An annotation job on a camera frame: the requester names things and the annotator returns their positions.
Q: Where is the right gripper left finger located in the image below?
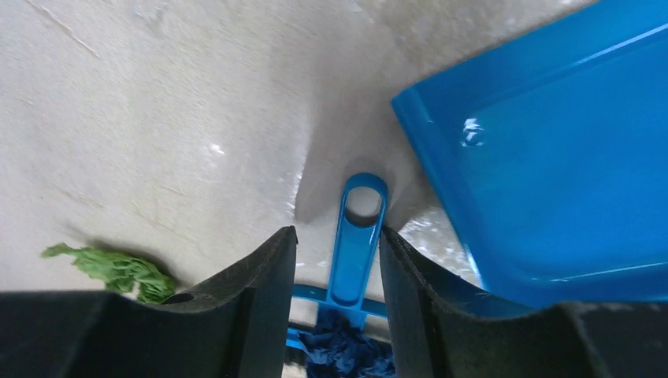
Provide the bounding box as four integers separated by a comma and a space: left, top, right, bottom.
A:
1, 226, 298, 377

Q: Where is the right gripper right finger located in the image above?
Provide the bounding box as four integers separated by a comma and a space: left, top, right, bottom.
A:
380, 228, 667, 377

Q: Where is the blue hand brush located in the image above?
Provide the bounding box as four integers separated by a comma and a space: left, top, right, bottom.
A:
286, 172, 388, 376

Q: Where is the blue dustpan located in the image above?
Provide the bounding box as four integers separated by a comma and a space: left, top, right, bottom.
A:
392, 1, 667, 307

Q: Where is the blue scrap on brush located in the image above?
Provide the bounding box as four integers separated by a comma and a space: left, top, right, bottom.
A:
299, 309, 397, 378

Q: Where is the green paper scrap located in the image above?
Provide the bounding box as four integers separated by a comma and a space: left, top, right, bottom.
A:
40, 243, 177, 304

